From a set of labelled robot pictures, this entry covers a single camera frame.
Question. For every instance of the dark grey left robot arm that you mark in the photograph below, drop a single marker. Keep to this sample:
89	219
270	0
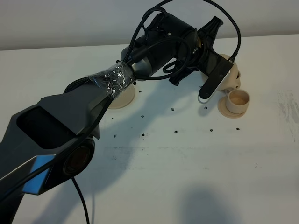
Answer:
52	141

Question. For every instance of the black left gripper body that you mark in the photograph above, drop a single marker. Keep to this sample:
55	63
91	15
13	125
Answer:
193	65

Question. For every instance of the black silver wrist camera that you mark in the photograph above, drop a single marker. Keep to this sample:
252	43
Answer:
216	68

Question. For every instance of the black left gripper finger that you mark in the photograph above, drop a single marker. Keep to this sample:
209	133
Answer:
207	34

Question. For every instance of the beige near teacup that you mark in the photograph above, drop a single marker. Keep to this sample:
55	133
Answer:
237	101

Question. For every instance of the beige ceramic teapot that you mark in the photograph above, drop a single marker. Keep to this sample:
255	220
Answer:
232	80

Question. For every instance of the beige near saucer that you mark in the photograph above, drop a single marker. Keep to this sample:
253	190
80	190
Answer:
225	112

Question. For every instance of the beige teapot saucer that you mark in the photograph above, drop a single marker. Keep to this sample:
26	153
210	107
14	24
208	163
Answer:
124	99

